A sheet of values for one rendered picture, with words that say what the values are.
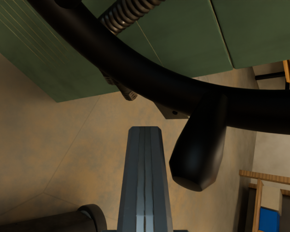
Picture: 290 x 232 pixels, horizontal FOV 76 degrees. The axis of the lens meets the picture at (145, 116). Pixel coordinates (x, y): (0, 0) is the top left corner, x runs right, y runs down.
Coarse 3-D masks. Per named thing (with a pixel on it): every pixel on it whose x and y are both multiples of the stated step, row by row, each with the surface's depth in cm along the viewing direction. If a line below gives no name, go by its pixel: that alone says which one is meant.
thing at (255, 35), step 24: (216, 0) 24; (240, 0) 23; (264, 0) 22; (288, 0) 21; (240, 24) 25; (264, 24) 24; (288, 24) 23; (240, 48) 27; (264, 48) 26; (288, 48) 25
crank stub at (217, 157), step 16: (208, 96) 11; (224, 96) 11; (192, 112) 11; (208, 112) 10; (224, 112) 10; (192, 128) 10; (208, 128) 9; (224, 128) 10; (176, 144) 10; (192, 144) 9; (208, 144) 9; (224, 144) 10; (176, 160) 9; (192, 160) 8; (208, 160) 9; (176, 176) 9; (192, 176) 8; (208, 176) 8
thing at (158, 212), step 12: (156, 132) 10; (156, 144) 9; (156, 156) 8; (156, 168) 8; (156, 180) 7; (156, 192) 7; (168, 192) 7; (156, 204) 6; (168, 204) 7; (156, 216) 6; (168, 216) 6; (156, 228) 6; (168, 228) 6
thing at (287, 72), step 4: (284, 60) 242; (288, 60) 249; (284, 64) 246; (288, 64) 255; (284, 68) 251; (288, 68) 253; (280, 72) 314; (284, 72) 309; (288, 72) 254; (256, 76) 337; (260, 76) 332; (264, 76) 328; (268, 76) 324; (272, 76) 321; (276, 76) 318; (280, 76) 315; (288, 76) 259; (288, 80) 264; (288, 84) 294; (288, 88) 290
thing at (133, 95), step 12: (120, 0) 17; (132, 0) 16; (144, 0) 15; (156, 0) 15; (108, 12) 18; (120, 12) 17; (132, 12) 16; (144, 12) 16; (108, 24) 18; (120, 24) 18; (120, 84) 29; (132, 96) 33
